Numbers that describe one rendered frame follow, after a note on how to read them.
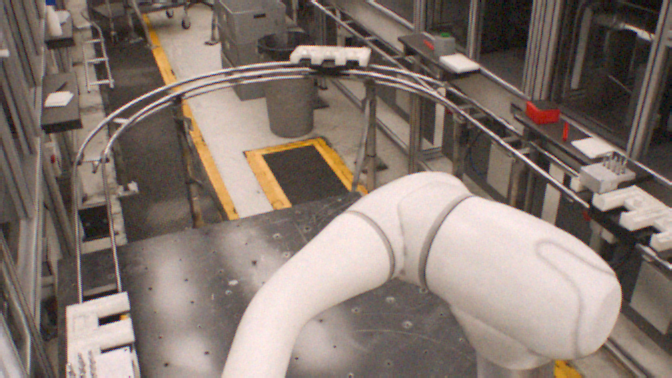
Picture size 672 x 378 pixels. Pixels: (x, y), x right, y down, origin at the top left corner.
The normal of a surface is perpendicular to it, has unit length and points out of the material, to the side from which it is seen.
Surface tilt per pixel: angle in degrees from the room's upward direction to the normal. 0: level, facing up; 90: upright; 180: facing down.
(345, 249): 28
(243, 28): 91
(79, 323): 0
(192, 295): 0
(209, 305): 0
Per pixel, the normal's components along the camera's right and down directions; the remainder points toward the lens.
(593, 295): 0.07, -0.37
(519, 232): -0.10, -0.77
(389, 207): 0.08, -0.67
